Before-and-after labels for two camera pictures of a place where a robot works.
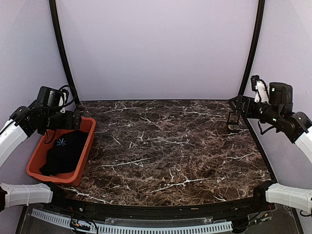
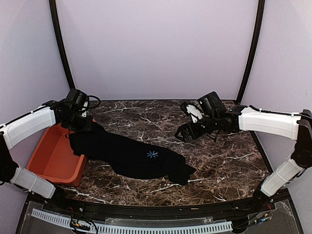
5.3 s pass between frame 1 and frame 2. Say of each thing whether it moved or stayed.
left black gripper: moved
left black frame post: stayed
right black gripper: moved
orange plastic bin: stayed
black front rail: stayed
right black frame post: stayed
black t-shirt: moved
